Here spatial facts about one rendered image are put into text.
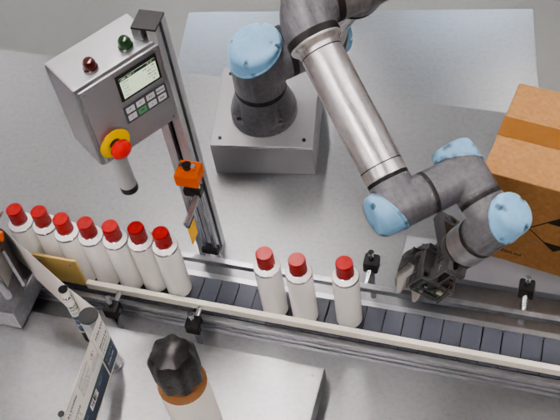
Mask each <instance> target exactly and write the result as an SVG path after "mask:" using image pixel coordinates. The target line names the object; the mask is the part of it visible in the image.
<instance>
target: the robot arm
mask: <svg viewBox="0 0 560 420"><path fill-rule="evenodd" d="M386 1H388V0H281V1H280V8H279V20H280V23H279V24H278V25H276V26H272V25H270V24H267V23H264V24H263V25H262V24H260V22H258V23H253V24H250V25H247V26H246V27H243V28H242V29H240V30H239V31H238V32H237V33H236V34H235V35H234V36H233V37H232V40H231V42H230V43H229V46H228V65H229V68H230V70H231V73H232V81H233V86H234V90H235V92H234V94H233V98H232V103H231V114H232V120H233V122H234V124H235V126H236V127H237V128H238V129H239V130H240V131H241V132H243V133H245V134H247V135H249V136H252V137H256V138H268V137H272V136H275V135H278V134H279V133H282V132H284V131H285V130H287V129H288V128H289V127H290V126H291V125H292V124H293V122H294V120H295V118H296V116H297V112H298V107H297V101H296V98H295V96H294V94H293V92H292V90H291V89H290V87H289V86H288V85H287V82H286V80H288V79H289V78H293V77H295V76H297V75H298V74H300V73H304V72H307V75H308V76H309V78H310V79H311V81H312V84H313V86H314V87H315V89H316V91H317V94H318V96H319V97H320V98H321V100H322V103H323V105H324V107H325V108H326V110H327V113H328V115H329V116H330V118H331V119H332V122H333V124H334V126H335V128H336V129H337V132H338V134H339V135H340V137H341V139H342V141H343V143H344V145H345V147H346V149H347V151H348V153H349V154H350V156H351V158H352V160H353V162H354V164H355V166H356V168H357V170H358V172H359V173H360V175H361V177H362V180H363V181H364V183H365V185H366V187H367V189H368V191H369V192H370V195H369V196H368V197H366V198H365V199H364V200H363V210H364V212H365V214H366V216H367V220H368V222H369V224H370V225H371V227H372V229H373V230H374V231H375V232H376V233H377V234H378V235H380V236H383V237H388V236H391V235H393V234H394V233H398V232H400V231H402V230H406V229H408V228H409V227H410V226H412V225H413V224H415V223H418V222H420V221H422V220H423V219H425V218H429V217H431V216H432V215H434V214H437V215H436V216H435V217H434V219H433V221H434V227H435V232H436V237H437V243H436V245H434V244H432V243H423V244H422V245H421V246H419V247H413V248H412V249H410V250H408V251H406V252H405V253H404V254H403V255H402V258H401V261H400V263H399V267H398V270H397V274H396V277H395V285H396V287H397V294H399V293H400V292H401V291H402V290H403V289H404V288H410V289H411V290H412V301H413V302H414V303H415V302H416V301H418V299H419V298H420V297H421V295H423V296H424V297H426V298H429V299H430V300H432V301H434V302H436V303H440V302H441V301H442V300H444V299H445V298H447V297H449V296H451V295H452V294H453V291H454V286H455V282H456V278H457V279H459V280H462V279H463V278H465V275H466V270H467V269H469V268H470V267H472V266H475V265H477V264H478V263H480V262H481V261H482V260H484V259H486V258H488V257H489V256H491V255H493V254H494V253H495V252H497V251H499V250H500V249H502V248H504V247H506V246H507V245H508V244H511V243H514V242H515V241H516V240H517V239H518V238H519V237H520V236H522V235H523V234H524V233H525V232H526V231H527V230H528V229H529V228H530V227H531V224H532V220H533V216H532V212H531V209H530V207H529V206H528V203H527V202H526V201H525V200H522V199H521V197H520V196H519V195H518V194H516V193H514V192H503V190H501V188H500V187H499V186H498V183H497V181H496V180H495V178H494V176H493V175H492V173H491V171H490V170H489V168H488V166H487V164H486V163H485V161H484V157H483V155H481V153H480V152H479V151H478V149H477V147H476V146H475V145H474V144H473V142H472V141H471V140H470V139H469V138H466V137H462V138H459V139H456V140H454V141H452V142H450V143H448V144H447V145H445V146H443V147H441V148H439V149H438V150H437V151H436V152H435V153H434V154H433V155H432V161H433V166H431V167H429V168H426V169H424V170H422V171H421V172H418V173H416V174H414V175H411V173H410V172H409V171H408V169H407V166H406V164H405V162H404V161H403V158H402V156H401V154H400V153H399V151H398V149H397V147H396V145H395V143H394V141H393V140H392V138H391V136H390V134H389V132H388V130H387V128H386V126H385V124H384V123H383V120H382V119H381V117H380V115H379V113H378V110H377V109H376V108H375V106H374V104H373V101H372V99H371V98H370V96H369V94H368V92H367V90H366V88H365V87H364V85H363V82H362V80H361V78H360V77H359V76H358V73H357V71H356V69H355V67H354V66H353V63H352V62H351V60H350V58H349V56H348V54H347V52H348V51H349V49H350V48H351V46H352V43H353V39H352V36H353V31H352V28H351V25H352V24H353V23H354V22H355V20H358V19H362V18H365V17H367V16H369V15H371V14H372V13H373V12H374V11H375V10H376V9H377V8H378V7H379V6H380V5H381V4H383V3H385V2H386ZM455 204H457V205H458V206H459V208H460V210H461V211H462V213H463V214H464V216H465V217H466V219H465V220H463V221H462V222H459V221H458V220H457V219H456V218H454V217H453V216H451V215H448V214H446V213H445V212H443V210H444V209H446V208H449V207H451V206H453V205H455ZM445 295H446V296H445ZM443 296H444V297H443Z"/></svg>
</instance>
